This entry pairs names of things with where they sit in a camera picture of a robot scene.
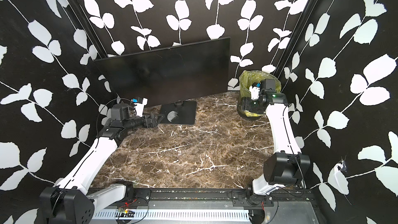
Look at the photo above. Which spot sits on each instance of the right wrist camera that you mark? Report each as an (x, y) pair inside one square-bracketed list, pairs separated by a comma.
[(255, 90)]

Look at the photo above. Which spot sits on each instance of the white ventilated cable duct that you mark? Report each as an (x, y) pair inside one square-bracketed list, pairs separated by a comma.
[(216, 215)]

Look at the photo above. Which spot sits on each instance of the black computer monitor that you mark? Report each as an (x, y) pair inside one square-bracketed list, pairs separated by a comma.
[(171, 74)]

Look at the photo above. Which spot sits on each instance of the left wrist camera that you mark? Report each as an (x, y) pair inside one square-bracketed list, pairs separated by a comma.
[(139, 104)]

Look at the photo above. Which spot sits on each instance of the bin with yellow bag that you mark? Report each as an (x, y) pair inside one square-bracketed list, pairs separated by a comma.
[(246, 79)]

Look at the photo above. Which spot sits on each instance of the black monitor stand base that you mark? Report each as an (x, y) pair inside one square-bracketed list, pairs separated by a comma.
[(181, 113)]

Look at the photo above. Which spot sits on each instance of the small green circuit board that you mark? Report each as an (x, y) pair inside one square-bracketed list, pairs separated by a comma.
[(125, 213)]

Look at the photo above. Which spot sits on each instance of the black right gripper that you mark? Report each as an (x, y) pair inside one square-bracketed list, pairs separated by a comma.
[(247, 104)]

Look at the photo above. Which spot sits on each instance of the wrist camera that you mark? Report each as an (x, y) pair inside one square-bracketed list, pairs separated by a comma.
[(139, 104), (255, 90)]

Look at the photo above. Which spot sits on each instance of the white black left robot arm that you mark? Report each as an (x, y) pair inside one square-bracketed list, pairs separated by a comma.
[(69, 202)]

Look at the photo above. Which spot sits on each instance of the black mounting rail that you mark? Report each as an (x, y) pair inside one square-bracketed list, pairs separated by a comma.
[(237, 197)]

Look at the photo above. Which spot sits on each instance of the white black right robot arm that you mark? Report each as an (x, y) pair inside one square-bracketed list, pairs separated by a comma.
[(287, 166)]

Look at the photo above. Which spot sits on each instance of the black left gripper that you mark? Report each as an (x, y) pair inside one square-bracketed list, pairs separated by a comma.
[(152, 123)]

